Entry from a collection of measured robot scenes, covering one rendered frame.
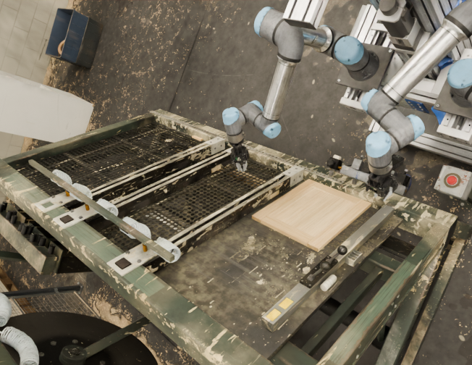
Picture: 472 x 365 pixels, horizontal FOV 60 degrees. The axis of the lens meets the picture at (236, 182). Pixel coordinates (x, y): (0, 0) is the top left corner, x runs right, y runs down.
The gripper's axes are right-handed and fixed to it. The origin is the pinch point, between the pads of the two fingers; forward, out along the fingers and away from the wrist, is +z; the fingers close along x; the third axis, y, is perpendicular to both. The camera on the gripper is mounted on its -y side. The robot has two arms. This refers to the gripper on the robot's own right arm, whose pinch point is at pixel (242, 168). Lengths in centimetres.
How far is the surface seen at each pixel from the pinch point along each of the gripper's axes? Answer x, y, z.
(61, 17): -214, -377, 17
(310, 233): 26.6, 37.5, 12.8
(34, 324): -107, 54, 28
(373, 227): 54, 37, 16
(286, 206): 18.4, 14.9, 16.1
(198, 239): -22.0, 41.1, 1.0
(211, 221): -16.0, 33.0, 0.0
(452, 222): 90, 37, 21
